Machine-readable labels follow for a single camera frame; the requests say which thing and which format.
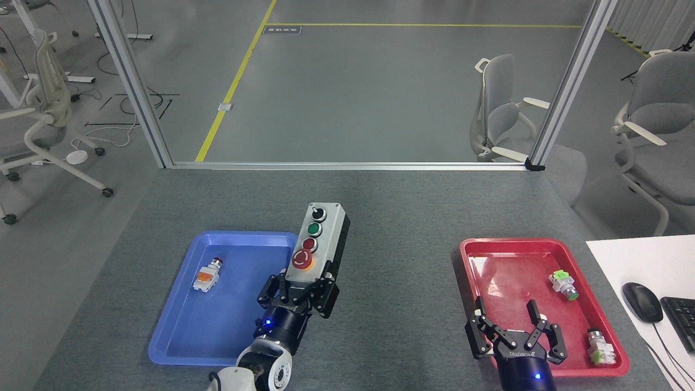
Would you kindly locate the grey office chair white armrests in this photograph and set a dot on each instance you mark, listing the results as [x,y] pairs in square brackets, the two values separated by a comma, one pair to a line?
[662,98]
[502,114]

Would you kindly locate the silver floor outlet plate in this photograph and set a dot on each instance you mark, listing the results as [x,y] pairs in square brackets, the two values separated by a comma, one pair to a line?
[225,107]

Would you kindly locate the silver aluminium frame post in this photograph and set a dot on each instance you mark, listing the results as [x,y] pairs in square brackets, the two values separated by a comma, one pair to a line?
[130,81]
[573,81]

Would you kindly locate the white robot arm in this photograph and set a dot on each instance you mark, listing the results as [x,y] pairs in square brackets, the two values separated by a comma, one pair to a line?
[263,369]

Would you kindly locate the white mesh office chair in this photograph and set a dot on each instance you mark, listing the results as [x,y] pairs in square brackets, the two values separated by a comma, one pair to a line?
[51,81]

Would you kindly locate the red push button orange base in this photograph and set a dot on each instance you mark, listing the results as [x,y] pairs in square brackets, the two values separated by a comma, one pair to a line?
[206,278]

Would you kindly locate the blue plastic tray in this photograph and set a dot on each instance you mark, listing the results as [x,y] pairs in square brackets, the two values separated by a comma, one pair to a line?
[217,326]

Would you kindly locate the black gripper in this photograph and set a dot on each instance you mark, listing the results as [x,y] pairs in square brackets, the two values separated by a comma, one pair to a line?
[524,372]
[282,326]

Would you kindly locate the black computer mouse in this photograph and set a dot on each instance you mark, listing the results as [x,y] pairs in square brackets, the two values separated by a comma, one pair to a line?
[642,301]

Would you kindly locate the silver aluminium frame rail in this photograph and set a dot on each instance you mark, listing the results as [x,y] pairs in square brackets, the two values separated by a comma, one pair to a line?
[347,165]

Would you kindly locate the grey control box with buttons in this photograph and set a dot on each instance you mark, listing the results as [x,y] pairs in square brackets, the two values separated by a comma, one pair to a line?
[326,239]

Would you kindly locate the white round floor disc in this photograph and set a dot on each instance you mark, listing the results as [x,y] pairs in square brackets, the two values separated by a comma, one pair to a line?
[77,157]

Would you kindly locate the dark floor label sign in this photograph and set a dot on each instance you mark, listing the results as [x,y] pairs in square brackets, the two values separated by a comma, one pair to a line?
[282,29]

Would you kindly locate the black keyboard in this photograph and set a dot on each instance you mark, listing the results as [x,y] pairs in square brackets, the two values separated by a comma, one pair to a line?
[681,320]

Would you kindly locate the silver push button green base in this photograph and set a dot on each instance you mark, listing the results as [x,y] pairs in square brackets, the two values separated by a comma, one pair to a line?
[600,347]

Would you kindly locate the white desk foot bar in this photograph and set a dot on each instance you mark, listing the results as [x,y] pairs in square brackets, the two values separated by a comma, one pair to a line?
[81,80]
[138,37]

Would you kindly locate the red plastic tray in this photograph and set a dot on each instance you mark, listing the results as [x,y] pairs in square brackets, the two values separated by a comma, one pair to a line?
[510,271]

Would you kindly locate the green push button switch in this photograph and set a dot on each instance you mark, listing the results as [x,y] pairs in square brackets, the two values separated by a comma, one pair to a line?
[563,285]

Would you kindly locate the white desk top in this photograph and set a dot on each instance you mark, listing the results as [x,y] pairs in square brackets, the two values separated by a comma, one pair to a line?
[640,260]

